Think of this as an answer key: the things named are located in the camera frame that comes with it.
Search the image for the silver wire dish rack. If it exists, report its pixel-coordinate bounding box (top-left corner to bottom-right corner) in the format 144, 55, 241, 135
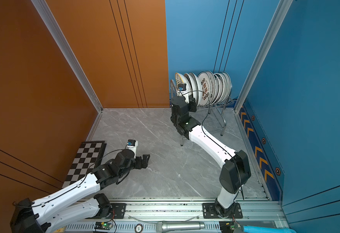
169, 79, 236, 147

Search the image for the yellow rimmed dotted plate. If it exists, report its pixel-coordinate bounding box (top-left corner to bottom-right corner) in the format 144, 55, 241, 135
175, 73, 192, 104

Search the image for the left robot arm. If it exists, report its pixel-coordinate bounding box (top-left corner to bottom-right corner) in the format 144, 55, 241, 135
10, 149, 150, 233

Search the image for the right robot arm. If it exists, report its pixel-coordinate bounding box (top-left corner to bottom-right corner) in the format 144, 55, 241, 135
171, 96, 251, 219

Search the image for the white red patterned plate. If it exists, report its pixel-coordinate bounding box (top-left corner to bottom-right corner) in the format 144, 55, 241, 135
198, 71, 216, 106

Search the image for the black white chessboard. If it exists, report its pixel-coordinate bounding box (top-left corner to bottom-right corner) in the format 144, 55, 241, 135
62, 141, 107, 188

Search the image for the white plate black rim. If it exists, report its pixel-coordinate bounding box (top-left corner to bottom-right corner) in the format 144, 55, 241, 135
214, 73, 226, 104

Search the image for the green circuit board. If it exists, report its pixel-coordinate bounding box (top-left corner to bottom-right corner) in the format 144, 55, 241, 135
93, 222, 115, 233

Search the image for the round black white sticker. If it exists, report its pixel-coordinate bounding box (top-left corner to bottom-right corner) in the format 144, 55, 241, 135
134, 224, 143, 233

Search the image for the silver microphone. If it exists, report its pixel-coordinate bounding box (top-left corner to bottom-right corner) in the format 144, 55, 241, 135
156, 221, 206, 233

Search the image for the light blue cylinder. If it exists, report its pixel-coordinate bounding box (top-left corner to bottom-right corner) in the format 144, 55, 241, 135
242, 226, 296, 233

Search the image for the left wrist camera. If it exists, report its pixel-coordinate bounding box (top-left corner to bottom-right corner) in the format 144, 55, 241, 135
125, 139, 138, 153

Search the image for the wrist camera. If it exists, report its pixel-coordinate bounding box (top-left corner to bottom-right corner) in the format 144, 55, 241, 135
125, 139, 138, 153
177, 83, 187, 91

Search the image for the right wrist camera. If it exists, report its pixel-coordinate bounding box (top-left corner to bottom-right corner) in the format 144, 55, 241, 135
177, 83, 187, 91

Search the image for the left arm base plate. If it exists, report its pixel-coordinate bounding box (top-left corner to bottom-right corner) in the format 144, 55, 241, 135
88, 203, 127, 220

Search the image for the aluminium rail frame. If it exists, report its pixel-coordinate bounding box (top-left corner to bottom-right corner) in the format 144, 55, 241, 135
55, 198, 289, 233

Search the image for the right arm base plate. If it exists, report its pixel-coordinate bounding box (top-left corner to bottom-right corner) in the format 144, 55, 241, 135
202, 203, 243, 219

